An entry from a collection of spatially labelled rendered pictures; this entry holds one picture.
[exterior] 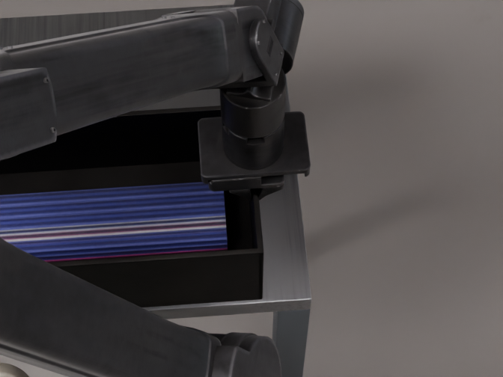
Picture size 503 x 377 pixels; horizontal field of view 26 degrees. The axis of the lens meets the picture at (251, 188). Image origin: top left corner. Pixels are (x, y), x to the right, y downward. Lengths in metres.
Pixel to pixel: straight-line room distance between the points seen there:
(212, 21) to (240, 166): 0.22
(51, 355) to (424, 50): 1.94
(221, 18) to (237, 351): 0.25
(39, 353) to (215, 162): 0.42
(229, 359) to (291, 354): 0.64
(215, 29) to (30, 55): 0.23
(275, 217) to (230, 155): 0.34
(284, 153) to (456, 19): 1.59
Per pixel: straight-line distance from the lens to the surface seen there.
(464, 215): 2.29
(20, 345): 0.62
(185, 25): 0.79
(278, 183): 1.02
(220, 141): 1.02
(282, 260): 1.30
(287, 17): 0.98
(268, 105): 0.92
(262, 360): 0.85
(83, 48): 0.67
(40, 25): 1.52
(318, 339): 2.13
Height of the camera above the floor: 1.97
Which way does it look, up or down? 60 degrees down
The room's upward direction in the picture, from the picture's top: straight up
